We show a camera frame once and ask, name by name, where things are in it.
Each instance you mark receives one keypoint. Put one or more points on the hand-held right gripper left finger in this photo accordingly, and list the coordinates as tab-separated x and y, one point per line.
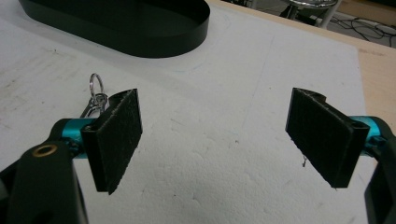
115	140

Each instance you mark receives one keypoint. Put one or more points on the silver keyring with clasp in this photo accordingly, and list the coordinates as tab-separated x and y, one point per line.
96	96

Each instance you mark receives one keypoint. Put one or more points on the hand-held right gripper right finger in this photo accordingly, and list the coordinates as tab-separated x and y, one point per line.
327	137

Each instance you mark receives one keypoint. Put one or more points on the white foam mat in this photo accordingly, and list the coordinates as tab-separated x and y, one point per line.
218	130

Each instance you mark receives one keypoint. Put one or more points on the black oval tray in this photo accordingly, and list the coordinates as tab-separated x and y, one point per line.
130	25

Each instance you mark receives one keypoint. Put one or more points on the metal stand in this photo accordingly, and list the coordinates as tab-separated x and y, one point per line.
311	7

